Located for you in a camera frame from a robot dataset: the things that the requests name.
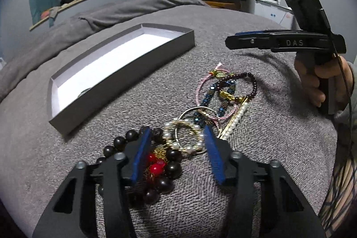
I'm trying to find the pink cord bracelet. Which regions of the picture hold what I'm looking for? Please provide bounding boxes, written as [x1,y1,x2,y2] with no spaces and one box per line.
[195,63,241,120]

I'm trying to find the blue crystal bead bracelet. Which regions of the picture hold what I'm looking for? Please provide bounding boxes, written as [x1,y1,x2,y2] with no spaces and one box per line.
[192,79,237,127]

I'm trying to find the dark red bead bracelet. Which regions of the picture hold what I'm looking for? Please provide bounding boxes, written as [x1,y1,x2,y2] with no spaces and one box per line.
[214,71,258,103]

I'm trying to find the red bead charm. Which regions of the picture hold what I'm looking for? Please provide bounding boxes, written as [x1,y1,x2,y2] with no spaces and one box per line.
[146,152,167,179]

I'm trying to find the large dark bead bracelet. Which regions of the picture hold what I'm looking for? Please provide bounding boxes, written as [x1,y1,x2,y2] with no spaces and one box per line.
[95,126,183,205]

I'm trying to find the silver ring bangle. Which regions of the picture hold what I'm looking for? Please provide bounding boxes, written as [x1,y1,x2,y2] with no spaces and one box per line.
[171,106,223,155]

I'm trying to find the person's right hand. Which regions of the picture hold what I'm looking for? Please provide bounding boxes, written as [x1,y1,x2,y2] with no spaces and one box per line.
[294,55,354,110]

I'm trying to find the white cabinet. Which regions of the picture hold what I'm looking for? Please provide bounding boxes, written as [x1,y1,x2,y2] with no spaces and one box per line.
[254,0,294,29]

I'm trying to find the wooden tv stand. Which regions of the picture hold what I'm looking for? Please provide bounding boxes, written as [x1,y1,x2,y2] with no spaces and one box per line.
[202,0,241,11]

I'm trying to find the grey cardboard box tray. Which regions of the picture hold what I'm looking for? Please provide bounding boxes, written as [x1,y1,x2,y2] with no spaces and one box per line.
[47,23,195,135]

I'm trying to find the wooden window sill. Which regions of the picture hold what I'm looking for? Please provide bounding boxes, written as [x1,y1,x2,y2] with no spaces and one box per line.
[29,0,123,31]

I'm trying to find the grey rolled duvet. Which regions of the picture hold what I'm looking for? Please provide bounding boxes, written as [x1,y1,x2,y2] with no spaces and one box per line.
[1,0,207,100]

